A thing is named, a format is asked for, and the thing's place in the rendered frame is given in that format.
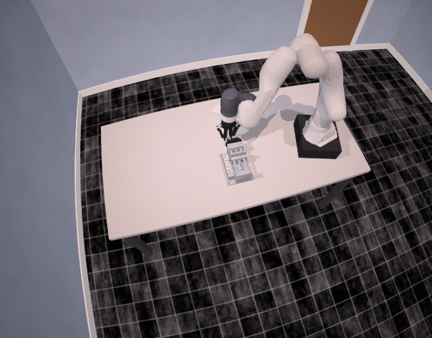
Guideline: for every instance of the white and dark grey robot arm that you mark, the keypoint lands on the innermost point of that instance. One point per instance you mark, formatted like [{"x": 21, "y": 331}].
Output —
[{"x": 305, "y": 50}]

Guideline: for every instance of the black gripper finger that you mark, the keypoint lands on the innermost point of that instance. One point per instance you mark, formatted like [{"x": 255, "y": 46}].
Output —
[
  {"x": 234, "y": 131},
  {"x": 224, "y": 135}
]

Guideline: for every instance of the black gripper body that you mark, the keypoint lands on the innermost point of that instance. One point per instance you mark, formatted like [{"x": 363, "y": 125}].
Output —
[{"x": 224, "y": 124}]

